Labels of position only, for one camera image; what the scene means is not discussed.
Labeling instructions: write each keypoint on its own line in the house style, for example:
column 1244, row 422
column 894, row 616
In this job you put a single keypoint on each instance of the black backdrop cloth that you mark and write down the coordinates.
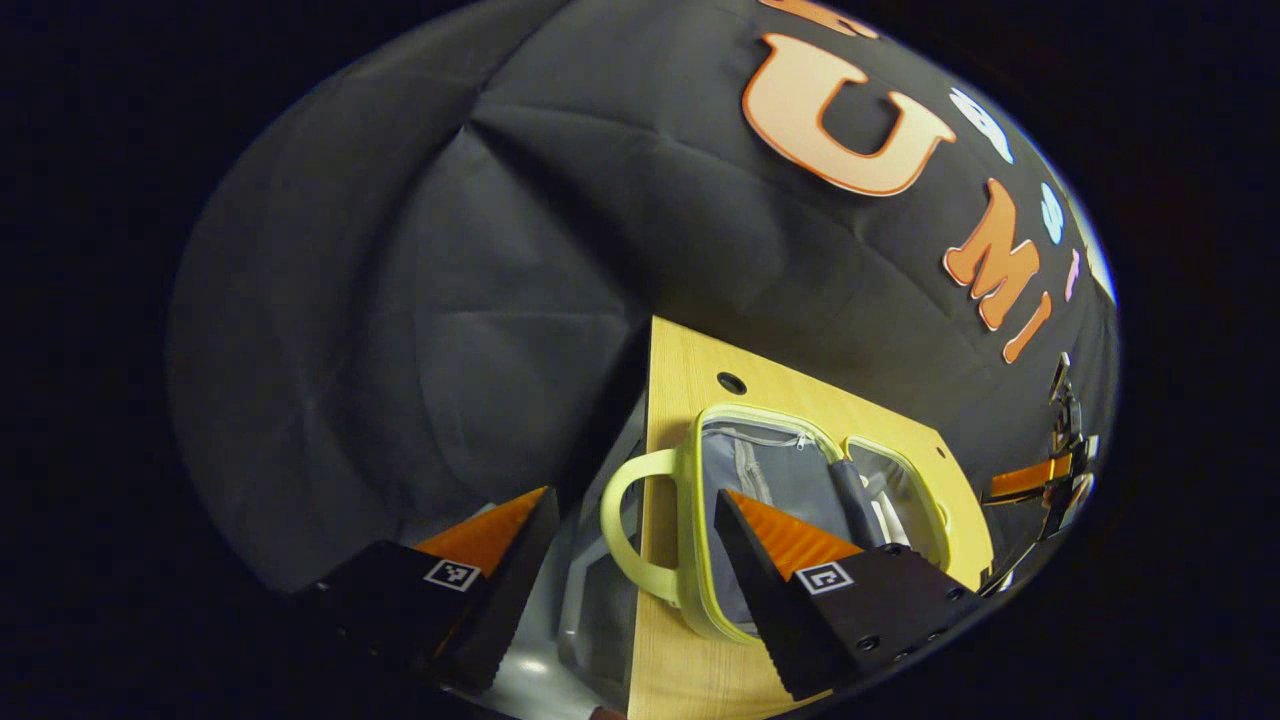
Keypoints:
column 450, row 300

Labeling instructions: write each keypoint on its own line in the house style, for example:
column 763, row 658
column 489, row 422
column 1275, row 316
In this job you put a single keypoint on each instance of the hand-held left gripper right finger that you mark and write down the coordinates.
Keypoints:
column 755, row 590

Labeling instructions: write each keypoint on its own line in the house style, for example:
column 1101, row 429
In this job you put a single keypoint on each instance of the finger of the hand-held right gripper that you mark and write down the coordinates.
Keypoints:
column 1020, row 480

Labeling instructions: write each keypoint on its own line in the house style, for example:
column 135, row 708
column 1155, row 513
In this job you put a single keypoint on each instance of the grey chair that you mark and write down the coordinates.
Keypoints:
column 590, row 610

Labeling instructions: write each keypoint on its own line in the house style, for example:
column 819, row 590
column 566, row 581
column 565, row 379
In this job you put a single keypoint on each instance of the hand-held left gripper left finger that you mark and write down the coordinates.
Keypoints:
column 515, row 580

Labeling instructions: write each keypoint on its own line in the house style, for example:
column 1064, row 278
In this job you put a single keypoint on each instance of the dark grey tube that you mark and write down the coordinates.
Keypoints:
column 858, row 500

